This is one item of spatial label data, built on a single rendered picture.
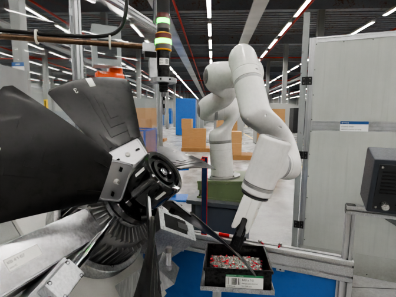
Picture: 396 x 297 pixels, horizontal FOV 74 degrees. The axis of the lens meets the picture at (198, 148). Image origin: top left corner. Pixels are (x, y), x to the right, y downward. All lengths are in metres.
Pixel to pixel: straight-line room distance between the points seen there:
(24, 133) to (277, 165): 0.54
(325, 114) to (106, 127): 2.00
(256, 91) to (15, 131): 0.58
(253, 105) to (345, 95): 1.76
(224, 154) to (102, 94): 0.77
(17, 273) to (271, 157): 0.56
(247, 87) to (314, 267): 0.70
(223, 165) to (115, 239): 0.83
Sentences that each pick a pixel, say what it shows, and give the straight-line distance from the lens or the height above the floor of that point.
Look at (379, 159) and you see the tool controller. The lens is 0.98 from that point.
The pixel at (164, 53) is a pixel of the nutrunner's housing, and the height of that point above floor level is 1.52.
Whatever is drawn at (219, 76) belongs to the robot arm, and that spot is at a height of 1.50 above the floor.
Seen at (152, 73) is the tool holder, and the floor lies 1.46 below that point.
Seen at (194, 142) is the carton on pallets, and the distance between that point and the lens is 10.02.
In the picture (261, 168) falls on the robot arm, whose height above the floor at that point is 1.22.
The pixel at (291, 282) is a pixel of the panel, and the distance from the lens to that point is 1.19.
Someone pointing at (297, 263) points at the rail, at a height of 0.82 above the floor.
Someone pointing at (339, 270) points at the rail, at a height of 0.82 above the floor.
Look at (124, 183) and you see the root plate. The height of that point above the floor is 1.20.
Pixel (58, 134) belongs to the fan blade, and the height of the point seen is 1.32.
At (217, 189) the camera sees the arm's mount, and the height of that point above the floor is 0.99.
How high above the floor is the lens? 1.36
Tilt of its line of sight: 7 degrees down
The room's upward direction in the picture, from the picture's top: straight up
